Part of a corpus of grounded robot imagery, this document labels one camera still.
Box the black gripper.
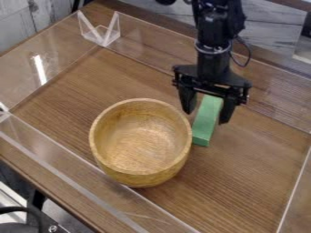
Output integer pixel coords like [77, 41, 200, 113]
[172, 65, 252, 124]

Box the black metal base plate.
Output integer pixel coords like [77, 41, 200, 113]
[25, 209, 70, 233]

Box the clear acrylic corner bracket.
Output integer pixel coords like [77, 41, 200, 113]
[76, 11, 120, 47]

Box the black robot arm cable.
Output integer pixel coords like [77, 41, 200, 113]
[229, 35, 252, 68]

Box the black table leg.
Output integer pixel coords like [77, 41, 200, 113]
[30, 190, 46, 209]

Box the clear acrylic front wall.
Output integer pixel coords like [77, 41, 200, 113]
[0, 112, 198, 233]

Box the brown wooden bowl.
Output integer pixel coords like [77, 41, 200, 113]
[88, 98, 192, 187]

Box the green rectangular block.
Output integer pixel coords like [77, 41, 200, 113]
[192, 96, 222, 147]

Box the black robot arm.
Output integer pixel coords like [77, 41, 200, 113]
[172, 0, 251, 124]

